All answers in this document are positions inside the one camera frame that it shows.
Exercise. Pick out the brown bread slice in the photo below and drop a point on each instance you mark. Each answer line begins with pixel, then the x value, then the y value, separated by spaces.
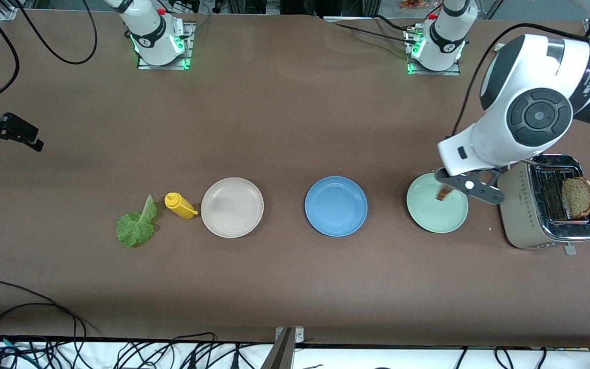
pixel 579 197
pixel 445 193

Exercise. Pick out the green lettuce leaf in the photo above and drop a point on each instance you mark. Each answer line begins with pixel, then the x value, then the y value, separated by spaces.
pixel 136 228

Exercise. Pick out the yellow mustard squeeze bottle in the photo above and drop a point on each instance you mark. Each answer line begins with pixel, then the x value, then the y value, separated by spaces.
pixel 178 205

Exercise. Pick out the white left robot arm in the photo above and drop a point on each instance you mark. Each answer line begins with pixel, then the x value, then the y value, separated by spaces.
pixel 530 61

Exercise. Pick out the mint green round plate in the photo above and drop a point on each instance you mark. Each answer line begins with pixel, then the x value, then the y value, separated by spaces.
pixel 436 215

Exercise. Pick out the blue round plate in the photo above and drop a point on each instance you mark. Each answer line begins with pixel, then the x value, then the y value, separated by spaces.
pixel 336 206

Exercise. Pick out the beige round plate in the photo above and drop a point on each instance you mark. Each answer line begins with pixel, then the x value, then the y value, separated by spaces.
pixel 232 207

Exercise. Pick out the beige chrome toaster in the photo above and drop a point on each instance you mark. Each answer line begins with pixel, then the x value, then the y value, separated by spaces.
pixel 518 220

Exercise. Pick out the orange snack packet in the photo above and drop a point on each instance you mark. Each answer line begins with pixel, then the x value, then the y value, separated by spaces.
pixel 415 4

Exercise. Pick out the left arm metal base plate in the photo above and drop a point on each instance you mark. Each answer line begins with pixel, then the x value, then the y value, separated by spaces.
pixel 454 72

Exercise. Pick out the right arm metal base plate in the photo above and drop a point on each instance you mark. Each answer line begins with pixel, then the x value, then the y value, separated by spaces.
pixel 189 56

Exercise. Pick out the grey metal table bracket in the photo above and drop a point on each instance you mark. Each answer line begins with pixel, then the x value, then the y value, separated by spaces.
pixel 282 353

